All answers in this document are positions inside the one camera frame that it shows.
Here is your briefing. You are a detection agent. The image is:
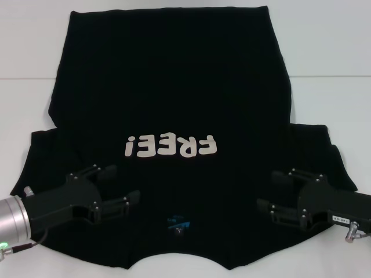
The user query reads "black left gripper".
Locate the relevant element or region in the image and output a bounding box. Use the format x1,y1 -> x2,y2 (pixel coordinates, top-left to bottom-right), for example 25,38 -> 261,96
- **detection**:
23,164 -> 142,224

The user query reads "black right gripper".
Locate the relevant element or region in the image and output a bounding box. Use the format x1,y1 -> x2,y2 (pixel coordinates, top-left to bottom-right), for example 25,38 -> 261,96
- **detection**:
257,167 -> 371,232

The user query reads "black shirt with FREE print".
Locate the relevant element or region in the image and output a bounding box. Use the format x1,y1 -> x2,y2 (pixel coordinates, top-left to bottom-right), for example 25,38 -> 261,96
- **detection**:
9,10 -> 358,264

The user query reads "reddish brown cable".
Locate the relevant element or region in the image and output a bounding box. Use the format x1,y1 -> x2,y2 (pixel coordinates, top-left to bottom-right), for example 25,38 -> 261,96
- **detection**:
0,229 -> 49,255
358,222 -> 371,242

